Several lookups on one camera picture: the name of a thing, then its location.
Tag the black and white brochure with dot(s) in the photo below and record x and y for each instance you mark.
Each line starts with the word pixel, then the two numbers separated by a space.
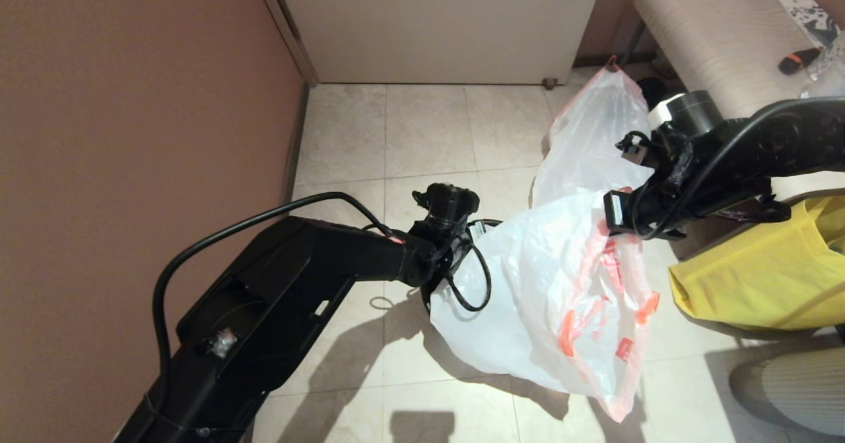
pixel 813 17

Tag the yellow bag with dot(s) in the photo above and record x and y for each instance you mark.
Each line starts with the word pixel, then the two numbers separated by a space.
pixel 746 278

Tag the small silver wrist camera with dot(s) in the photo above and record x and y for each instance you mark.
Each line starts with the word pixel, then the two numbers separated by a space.
pixel 477 230
pixel 615 212

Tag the black and orange remote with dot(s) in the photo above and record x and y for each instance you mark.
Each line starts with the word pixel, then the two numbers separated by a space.
pixel 800 61

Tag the white door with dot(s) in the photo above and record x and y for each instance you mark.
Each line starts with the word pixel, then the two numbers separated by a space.
pixel 436 27

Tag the grey ribbed rounded object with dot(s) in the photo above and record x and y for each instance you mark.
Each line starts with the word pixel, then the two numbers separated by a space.
pixel 785 397

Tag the black slipper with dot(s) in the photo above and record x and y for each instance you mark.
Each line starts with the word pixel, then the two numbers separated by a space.
pixel 655 92

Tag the translucent white trash bag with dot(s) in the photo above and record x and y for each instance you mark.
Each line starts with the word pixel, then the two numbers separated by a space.
pixel 528 311

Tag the beige bench with metal legs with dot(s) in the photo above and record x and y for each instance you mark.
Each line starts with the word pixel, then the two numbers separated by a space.
pixel 713 40

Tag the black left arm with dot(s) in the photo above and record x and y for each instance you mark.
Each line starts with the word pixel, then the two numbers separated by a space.
pixel 277 311

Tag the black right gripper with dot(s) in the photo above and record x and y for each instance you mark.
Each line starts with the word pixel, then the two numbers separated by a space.
pixel 660 208

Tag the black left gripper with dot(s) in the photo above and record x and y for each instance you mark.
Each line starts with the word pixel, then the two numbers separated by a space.
pixel 445 258

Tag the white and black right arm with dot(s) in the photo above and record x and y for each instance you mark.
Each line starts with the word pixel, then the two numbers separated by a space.
pixel 759 146

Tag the beige door frame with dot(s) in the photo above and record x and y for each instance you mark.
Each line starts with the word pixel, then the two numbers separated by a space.
pixel 287 34

